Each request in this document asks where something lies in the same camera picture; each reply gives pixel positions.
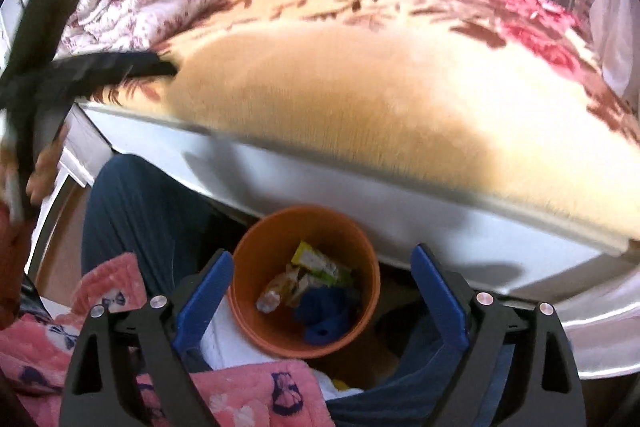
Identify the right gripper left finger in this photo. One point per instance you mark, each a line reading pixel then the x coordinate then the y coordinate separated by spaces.
pixel 101 387

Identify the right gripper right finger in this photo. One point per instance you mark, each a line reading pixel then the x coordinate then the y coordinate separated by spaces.
pixel 516 366

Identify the blue cloth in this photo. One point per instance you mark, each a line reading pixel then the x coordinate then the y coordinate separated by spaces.
pixel 327 314

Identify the orange juice snack pouch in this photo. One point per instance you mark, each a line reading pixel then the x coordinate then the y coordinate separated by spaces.
pixel 282 290

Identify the pink left sleeve forearm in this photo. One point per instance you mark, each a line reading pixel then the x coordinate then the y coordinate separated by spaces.
pixel 14 252

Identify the orange plastic trash bin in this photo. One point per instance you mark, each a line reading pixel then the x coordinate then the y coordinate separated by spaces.
pixel 265 251

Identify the person's left hand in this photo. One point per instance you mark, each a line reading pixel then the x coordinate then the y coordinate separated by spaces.
pixel 41 182

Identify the pink pajama top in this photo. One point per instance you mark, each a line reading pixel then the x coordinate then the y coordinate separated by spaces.
pixel 36 353

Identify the person's left leg jeans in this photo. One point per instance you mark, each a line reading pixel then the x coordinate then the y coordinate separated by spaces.
pixel 136 208

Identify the green wrapper in bin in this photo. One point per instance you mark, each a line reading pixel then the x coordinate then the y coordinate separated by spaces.
pixel 320 266

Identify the yellow floral plush blanket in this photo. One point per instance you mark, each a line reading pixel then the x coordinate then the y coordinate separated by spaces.
pixel 499 98

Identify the white curtain right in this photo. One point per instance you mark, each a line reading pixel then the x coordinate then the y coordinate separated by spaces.
pixel 615 31

